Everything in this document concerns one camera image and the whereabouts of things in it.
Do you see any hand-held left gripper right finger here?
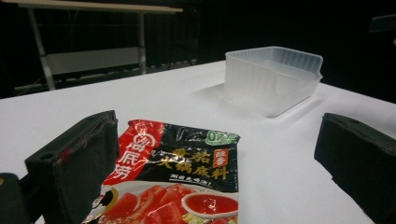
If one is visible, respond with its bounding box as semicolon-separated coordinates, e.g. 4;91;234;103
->
314;112;396;224

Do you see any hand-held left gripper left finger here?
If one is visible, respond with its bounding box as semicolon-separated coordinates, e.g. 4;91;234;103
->
24;109;120;224

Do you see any red and black sauce packet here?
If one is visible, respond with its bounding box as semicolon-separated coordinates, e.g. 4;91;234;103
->
82;119;241;224

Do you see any translucent white plastic bin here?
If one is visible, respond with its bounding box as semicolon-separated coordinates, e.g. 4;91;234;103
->
223;46;324;119

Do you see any white desk with metal legs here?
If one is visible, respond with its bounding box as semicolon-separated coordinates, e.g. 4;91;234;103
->
0;0;184;91

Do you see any dark monitor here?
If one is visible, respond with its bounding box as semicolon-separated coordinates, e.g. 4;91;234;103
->
368;13;396;34

